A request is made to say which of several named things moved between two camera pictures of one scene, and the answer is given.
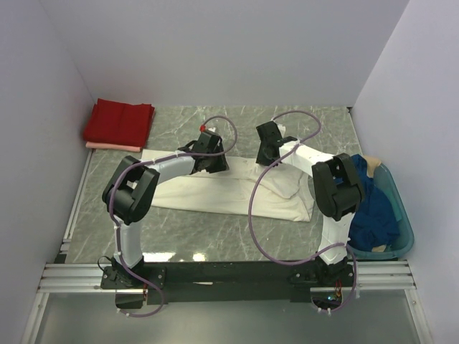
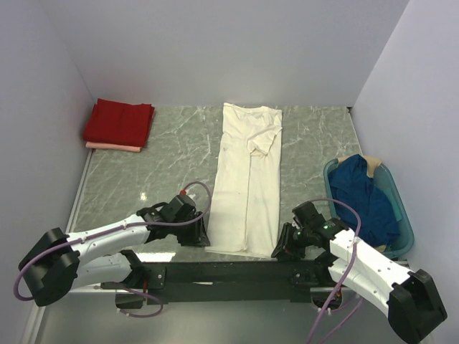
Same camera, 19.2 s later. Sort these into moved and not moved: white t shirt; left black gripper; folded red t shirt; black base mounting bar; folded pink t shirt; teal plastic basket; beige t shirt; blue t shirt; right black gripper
Moved: left black gripper; white t shirt; right black gripper
Not moved: beige t shirt; folded red t shirt; blue t shirt; folded pink t shirt; teal plastic basket; black base mounting bar
